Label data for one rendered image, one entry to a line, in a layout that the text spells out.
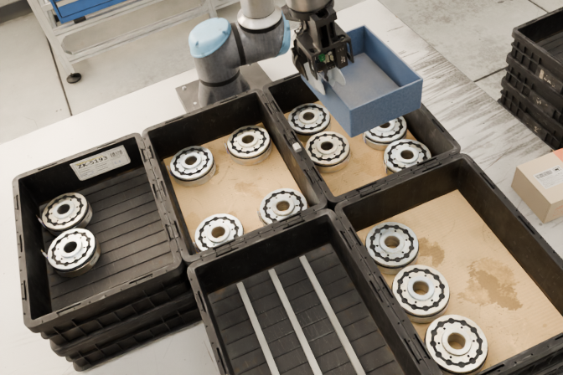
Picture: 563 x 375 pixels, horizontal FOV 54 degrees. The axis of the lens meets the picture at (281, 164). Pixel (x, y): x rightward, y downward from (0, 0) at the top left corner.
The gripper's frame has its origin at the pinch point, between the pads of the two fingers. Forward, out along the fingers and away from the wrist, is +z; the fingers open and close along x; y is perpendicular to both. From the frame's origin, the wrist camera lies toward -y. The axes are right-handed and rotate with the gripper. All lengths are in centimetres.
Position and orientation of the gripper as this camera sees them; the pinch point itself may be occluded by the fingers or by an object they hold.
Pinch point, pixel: (323, 84)
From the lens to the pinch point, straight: 103.5
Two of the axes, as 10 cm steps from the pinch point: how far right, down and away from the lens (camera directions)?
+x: 8.9, -4.4, 1.1
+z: 2.1, 6.1, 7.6
